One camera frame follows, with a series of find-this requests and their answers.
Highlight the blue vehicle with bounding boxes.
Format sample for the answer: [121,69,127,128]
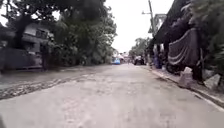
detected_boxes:
[111,57,122,66]

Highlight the dark vehicle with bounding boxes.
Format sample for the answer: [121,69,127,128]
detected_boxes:
[133,55,146,66]

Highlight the distant trees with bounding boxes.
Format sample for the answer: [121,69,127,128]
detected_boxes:
[129,37,153,59]

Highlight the grey concrete road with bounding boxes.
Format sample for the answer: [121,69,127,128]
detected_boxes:
[0,63,224,128]

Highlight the group of dark trees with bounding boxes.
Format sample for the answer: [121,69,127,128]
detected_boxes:
[0,0,118,68]

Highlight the utility pole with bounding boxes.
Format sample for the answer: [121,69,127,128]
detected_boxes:
[141,0,158,38]

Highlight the pale tall building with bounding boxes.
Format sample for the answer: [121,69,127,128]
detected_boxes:
[152,13,168,34]

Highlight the grey hanging tarp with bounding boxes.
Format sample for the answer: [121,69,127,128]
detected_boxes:
[167,28,201,68]

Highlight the building with dark roof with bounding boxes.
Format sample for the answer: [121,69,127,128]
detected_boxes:
[146,0,204,81]

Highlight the pale sack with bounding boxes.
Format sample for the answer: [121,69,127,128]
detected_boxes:
[178,66,194,89]

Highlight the pale two-storey house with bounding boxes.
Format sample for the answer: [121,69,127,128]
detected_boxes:
[0,22,56,71]

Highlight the concrete kerb strip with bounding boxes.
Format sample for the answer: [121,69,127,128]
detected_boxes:
[141,64,224,109]

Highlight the pale stone slab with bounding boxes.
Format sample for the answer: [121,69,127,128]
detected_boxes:
[203,73,222,90]

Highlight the leafy tree by building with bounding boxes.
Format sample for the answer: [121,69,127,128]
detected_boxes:
[189,0,224,78]

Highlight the dark boundary wall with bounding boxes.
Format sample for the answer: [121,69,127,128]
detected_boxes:
[0,47,44,72]

